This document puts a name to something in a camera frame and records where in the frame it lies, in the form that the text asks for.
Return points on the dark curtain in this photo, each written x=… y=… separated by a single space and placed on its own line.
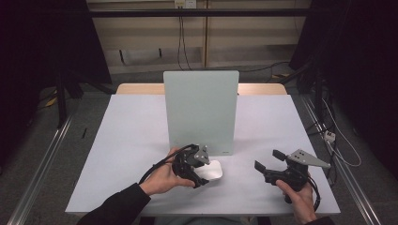
x=359 y=62
x=37 y=47

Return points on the person's left hand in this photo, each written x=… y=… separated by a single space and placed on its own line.
x=162 y=181

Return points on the aluminium floor rail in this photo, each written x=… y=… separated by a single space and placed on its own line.
x=350 y=181
x=40 y=172

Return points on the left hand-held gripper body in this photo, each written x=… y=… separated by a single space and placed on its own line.
x=187 y=161

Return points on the white table mat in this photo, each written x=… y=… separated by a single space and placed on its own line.
x=134 y=125

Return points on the black horizontal metal bar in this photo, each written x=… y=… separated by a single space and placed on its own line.
x=219 y=12

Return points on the pale green glass whiteboard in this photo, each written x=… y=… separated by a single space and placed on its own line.
x=200 y=109

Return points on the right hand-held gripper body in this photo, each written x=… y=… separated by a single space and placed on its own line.
x=295 y=178

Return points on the white wall socket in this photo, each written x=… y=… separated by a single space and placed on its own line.
x=185 y=3

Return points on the person's right hand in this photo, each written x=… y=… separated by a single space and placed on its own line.
x=302 y=203

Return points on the small black floor object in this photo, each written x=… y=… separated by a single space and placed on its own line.
x=84 y=133

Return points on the black metal stand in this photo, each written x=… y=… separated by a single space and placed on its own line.
x=61 y=103
x=318 y=93

